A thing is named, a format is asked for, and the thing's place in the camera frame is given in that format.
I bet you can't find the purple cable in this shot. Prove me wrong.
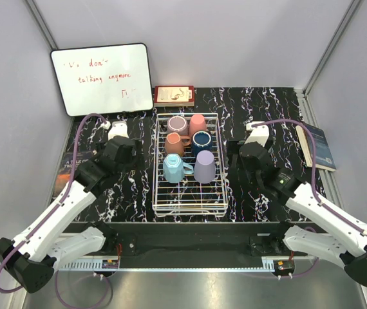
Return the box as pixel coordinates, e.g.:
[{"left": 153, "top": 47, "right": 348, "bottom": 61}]
[
  {"left": 250, "top": 118, "right": 367, "bottom": 258},
  {"left": 0, "top": 113, "right": 113, "bottom": 308}
]

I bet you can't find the white dry-erase board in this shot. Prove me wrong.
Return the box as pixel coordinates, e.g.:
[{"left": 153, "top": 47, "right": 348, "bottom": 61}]
[{"left": 50, "top": 43, "right": 154, "bottom": 117}]

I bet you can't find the red book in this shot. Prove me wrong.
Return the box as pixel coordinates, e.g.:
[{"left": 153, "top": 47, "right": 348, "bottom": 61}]
[{"left": 154, "top": 86, "right": 195, "bottom": 108}]

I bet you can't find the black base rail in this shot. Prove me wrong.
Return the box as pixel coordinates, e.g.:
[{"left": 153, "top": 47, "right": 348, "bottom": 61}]
[{"left": 61, "top": 221, "right": 313, "bottom": 270}]

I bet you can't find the white wire dish rack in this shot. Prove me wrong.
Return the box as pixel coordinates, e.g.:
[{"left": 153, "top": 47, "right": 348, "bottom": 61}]
[{"left": 153, "top": 113, "right": 229, "bottom": 217}]

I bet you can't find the lavender tumbler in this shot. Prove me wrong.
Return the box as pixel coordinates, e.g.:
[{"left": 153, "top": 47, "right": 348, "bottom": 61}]
[{"left": 194, "top": 150, "right": 216, "bottom": 183}]

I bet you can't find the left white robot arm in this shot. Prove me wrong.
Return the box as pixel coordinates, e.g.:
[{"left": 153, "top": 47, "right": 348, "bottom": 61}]
[{"left": 0, "top": 136, "right": 143, "bottom": 294}]

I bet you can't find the mauve mug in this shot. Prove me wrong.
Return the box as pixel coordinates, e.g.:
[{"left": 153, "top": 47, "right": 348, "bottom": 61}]
[{"left": 167, "top": 115, "right": 189, "bottom": 136}]

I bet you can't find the blue book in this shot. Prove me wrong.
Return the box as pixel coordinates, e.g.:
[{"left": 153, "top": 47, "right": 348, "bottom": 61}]
[{"left": 296, "top": 123, "right": 336, "bottom": 172}]

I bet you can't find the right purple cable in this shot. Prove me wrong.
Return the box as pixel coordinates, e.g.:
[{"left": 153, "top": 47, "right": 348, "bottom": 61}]
[{"left": 250, "top": 118, "right": 367, "bottom": 258}]

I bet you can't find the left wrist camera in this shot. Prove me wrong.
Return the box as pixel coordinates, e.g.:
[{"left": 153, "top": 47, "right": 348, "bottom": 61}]
[{"left": 108, "top": 121, "right": 129, "bottom": 140}]

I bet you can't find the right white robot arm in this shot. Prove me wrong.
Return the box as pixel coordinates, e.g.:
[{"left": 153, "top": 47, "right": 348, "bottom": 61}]
[{"left": 227, "top": 141, "right": 367, "bottom": 287}]

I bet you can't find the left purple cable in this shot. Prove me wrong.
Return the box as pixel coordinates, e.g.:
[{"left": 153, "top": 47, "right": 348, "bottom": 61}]
[{"left": 0, "top": 113, "right": 113, "bottom": 308}]

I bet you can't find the salmon square mug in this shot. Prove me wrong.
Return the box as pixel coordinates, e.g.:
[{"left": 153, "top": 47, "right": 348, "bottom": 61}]
[{"left": 165, "top": 132, "right": 191, "bottom": 157}]

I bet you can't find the A Tale of Two Cities book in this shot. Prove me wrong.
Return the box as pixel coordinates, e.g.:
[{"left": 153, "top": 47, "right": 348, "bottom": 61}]
[{"left": 52, "top": 151, "right": 93, "bottom": 200}]

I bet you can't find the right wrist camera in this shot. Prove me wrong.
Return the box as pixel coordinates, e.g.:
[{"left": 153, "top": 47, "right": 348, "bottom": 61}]
[{"left": 245, "top": 121, "right": 270, "bottom": 147}]

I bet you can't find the dark blue mug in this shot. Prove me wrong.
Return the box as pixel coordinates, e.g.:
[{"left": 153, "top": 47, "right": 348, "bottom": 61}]
[{"left": 191, "top": 131, "right": 212, "bottom": 157}]

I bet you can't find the coral pink tumbler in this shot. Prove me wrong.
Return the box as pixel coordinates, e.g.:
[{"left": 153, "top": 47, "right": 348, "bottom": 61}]
[{"left": 189, "top": 114, "right": 207, "bottom": 137}]

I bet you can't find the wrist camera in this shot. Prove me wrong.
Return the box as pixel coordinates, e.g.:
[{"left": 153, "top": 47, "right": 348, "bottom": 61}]
[
  {"left": 245, "top": 121, "right": 270, "bottom": 147},
  {"left": 108, "top": 121, "right": 129, "bottom": 140}
]

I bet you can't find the light blue faceted mug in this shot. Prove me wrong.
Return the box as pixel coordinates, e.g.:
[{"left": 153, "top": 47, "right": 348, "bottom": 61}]
[{"left": 163, "top": 153, "right": 194, "bottom": 183}]

